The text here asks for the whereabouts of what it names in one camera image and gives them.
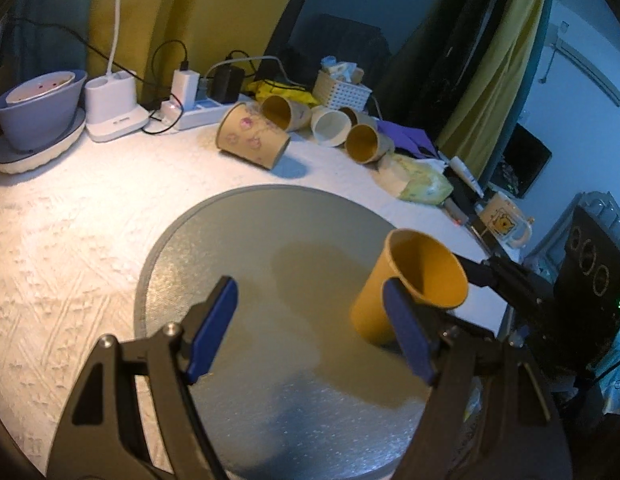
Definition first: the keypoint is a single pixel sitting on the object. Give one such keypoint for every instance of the grey and white plate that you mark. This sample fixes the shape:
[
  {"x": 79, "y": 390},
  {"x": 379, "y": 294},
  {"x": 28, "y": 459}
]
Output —
[{"x": 35, "y": 157}]

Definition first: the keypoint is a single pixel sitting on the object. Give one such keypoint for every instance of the black power adapter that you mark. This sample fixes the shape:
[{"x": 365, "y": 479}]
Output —
[{"x": 227, "y": 84}]

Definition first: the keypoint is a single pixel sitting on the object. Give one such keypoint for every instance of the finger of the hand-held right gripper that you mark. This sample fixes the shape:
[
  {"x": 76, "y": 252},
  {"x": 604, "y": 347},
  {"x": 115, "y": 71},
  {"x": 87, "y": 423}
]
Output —
[{"x": 509, "y": 280}]

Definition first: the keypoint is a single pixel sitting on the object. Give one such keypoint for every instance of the white woven basket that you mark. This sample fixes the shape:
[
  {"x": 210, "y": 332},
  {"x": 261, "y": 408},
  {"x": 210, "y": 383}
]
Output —
[{"x": 342, "y": 92}]

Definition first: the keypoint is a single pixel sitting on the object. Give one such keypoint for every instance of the teal cloth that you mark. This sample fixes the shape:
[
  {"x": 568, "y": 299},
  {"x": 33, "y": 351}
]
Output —
[{"x": 45, "y": 20}]

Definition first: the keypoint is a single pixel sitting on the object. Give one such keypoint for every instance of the floral print paper cup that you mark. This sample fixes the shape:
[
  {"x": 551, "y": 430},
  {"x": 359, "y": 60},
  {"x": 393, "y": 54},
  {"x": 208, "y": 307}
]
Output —
[{"x": 250, "y": 135}]

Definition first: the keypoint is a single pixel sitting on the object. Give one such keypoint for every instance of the white air conditioner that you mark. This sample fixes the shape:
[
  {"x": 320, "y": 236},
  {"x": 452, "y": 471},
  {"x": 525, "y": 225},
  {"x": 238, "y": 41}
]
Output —
[{"x": 589, "y": 67}]

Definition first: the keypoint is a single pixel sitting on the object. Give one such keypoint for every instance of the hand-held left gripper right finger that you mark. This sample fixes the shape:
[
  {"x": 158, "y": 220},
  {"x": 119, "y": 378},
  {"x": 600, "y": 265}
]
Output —
[{"x": 407, "y": 332}]

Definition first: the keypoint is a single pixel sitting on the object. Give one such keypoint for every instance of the yellow-green tissue packet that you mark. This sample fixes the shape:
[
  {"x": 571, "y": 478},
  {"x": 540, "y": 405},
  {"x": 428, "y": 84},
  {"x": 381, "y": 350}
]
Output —
[{"x": 419, "y": 182}]

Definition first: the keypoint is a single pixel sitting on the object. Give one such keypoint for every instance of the grey bowl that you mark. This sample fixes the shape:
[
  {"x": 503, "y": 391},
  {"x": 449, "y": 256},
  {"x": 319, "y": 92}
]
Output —
[{"x": 37, "y": 115}]

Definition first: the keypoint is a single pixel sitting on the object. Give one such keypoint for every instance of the yellow curtain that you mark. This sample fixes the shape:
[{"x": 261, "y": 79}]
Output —
[{"x": 499, "y": 60}]

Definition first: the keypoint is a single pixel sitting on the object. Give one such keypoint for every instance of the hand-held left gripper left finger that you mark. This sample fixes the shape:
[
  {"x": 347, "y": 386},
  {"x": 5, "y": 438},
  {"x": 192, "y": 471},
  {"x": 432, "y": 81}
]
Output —
[{"x": 215, "y": 325}]

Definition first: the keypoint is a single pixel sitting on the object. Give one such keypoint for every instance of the purple cloth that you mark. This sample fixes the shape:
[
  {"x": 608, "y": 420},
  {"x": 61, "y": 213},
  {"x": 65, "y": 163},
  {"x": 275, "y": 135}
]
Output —
[{"x": 409, "y": 137}]

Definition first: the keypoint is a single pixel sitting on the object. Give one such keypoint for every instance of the white tube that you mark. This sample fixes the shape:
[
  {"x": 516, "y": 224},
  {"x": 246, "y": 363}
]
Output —
[{"x": 462, "y": 172}]

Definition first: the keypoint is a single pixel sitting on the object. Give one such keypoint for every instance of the white paper cup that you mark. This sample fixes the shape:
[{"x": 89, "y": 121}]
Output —
[{"x": 330, "y": 127}]

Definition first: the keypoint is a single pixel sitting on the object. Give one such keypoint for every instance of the yellow plastic packet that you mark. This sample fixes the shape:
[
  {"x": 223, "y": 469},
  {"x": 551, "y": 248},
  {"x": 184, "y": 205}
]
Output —
[{"x": 285, "y": 89}]

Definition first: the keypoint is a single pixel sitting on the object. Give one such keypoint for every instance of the white power strip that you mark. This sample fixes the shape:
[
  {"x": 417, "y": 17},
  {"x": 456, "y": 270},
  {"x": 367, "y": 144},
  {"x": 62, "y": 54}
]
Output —
[{"x": 205, "y": 112}]

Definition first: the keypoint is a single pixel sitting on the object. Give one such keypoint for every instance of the dark chair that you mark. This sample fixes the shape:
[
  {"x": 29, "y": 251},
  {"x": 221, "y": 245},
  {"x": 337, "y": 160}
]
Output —
[{"x": 340, "y": 42}]

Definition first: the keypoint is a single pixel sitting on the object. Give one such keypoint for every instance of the grey round mat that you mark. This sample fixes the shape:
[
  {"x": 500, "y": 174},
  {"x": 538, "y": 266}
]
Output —
[{"x": 270, "y": 270}]

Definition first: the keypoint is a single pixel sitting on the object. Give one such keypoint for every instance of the white charger plug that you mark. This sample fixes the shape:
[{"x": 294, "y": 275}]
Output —
[{"x": 186, "y": 85}]

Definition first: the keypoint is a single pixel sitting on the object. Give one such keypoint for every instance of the black monitor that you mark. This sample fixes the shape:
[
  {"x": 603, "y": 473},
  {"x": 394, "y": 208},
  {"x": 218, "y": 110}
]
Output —
[{"x": 524, "y": 160}]

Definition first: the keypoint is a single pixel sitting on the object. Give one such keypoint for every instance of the cartoon print mug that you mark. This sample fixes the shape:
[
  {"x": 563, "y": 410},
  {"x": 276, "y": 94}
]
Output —
[{"x": 504, "y": 222}]

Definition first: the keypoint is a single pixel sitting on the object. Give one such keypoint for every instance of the plain yellow paper cup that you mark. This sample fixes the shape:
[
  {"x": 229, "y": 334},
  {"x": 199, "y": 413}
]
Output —
[{"x": 374, "y": 305}]

